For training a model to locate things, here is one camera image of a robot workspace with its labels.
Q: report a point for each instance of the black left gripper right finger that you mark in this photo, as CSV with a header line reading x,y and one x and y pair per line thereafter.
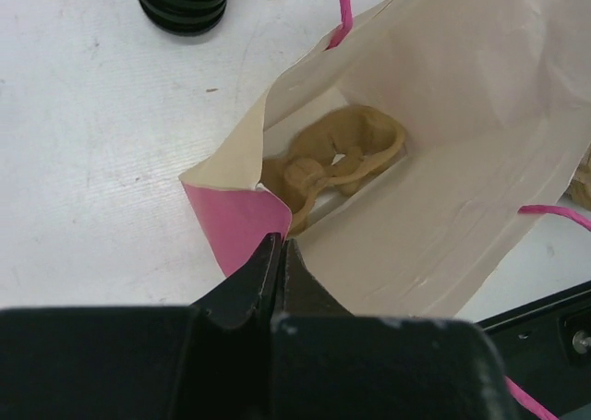
x,y
329,364

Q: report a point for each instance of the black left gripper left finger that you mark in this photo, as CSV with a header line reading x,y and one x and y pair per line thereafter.
x,y
207,360

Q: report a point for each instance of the brown cardboard cup carrier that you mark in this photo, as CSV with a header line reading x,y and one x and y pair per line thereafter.
x,y
341,151
579,189

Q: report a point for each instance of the pink and cream paper bag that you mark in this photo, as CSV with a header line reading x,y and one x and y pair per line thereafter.
x,y
494,96

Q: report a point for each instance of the stack of black cup lids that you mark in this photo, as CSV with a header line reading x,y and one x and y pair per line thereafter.
x,y
184,17

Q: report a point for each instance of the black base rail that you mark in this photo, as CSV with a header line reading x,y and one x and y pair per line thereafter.
x,y
545,348

